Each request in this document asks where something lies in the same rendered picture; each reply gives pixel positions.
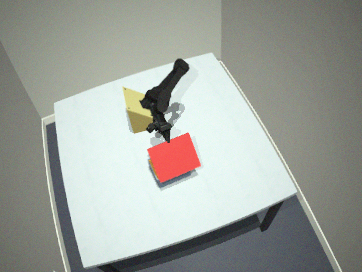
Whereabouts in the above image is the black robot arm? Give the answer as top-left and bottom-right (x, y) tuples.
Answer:
(139, 58), (190, 133)

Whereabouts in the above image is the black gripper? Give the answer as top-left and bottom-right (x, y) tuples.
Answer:
(152, 113), (172, 143)

